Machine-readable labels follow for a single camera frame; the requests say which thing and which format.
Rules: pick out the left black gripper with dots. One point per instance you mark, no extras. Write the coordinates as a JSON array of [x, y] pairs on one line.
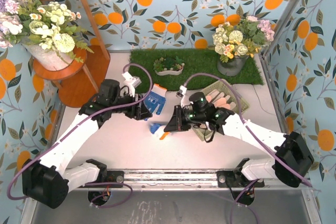
[[142, 110]]

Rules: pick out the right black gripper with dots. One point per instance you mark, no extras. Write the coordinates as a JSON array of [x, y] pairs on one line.
[[178, 118]]

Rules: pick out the cream glove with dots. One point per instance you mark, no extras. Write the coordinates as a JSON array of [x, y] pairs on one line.
[[220, 99]]

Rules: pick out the blue white knit gloves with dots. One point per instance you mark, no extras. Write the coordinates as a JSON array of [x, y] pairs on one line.
[[156, 100]]

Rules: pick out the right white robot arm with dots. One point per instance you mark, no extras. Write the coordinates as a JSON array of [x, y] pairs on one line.
[[289, 156]]

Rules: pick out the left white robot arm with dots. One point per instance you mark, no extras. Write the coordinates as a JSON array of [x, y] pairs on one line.
[[60, 155]]

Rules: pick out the wooden tiered plant stand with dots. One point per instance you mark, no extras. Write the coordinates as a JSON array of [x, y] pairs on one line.
[[79, 81]]

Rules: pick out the green artificial grass mat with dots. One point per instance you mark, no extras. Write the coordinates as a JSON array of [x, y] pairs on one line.
[[196, 60]]

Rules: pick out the white succulent planter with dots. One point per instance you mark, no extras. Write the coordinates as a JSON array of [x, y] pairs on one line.
[[165, 66]]

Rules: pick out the grey pot flower bouquet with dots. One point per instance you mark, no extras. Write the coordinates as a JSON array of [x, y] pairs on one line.
[[235, 42]]

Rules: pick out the white pot flower bouquet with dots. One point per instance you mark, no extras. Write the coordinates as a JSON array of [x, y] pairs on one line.
[[47, 31]]

